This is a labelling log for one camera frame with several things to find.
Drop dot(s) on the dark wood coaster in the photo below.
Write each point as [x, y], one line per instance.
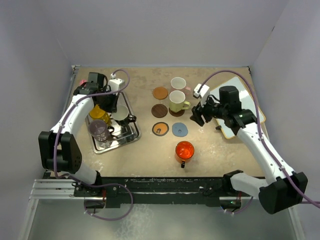
[176, 114]
[159, 110]

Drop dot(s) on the pink cap bottle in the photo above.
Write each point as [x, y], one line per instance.
[82, 81]

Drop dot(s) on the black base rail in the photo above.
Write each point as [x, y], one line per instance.
[208, 191]

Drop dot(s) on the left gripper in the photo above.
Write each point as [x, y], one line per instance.
[112, 107]

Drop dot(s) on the silver metal tray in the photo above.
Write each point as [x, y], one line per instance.
[121, 136]

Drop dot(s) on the green mug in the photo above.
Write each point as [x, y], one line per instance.
[177, 101]

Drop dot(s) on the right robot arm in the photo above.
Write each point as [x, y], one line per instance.
[282, 187]

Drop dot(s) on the white board wooden frame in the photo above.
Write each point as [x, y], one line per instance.
[247, 102]

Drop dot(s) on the light wood coaster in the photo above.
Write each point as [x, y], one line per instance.
[160, 93]

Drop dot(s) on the dark wood coaster bottom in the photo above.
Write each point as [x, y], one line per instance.
[176, 114]

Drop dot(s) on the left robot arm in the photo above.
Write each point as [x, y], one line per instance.
[59, 151]

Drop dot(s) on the dark wood coaster top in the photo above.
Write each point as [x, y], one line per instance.
[159, 110]

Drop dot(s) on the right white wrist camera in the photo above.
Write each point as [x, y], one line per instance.
[201, 92]

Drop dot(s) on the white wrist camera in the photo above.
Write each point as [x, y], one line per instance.
[115, 84]
[201, 92]

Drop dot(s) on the black and white mug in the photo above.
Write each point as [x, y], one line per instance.
[122, 116]

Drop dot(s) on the pink mug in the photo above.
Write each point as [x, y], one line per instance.
[179, 84]

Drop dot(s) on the orange black face coaster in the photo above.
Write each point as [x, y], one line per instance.
[160, 129]

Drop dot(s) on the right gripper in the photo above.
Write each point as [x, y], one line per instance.
[198, 111]

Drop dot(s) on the orange mug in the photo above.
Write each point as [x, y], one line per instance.
[184, 152]

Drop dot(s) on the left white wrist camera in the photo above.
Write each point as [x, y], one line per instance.
[115, 84]

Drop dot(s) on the blue face coaster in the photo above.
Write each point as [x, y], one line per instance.
[179, 129]

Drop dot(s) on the aluminium frame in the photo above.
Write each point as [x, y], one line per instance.
[54, 213]

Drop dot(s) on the yellow mug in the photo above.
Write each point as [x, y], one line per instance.
[98, 114]

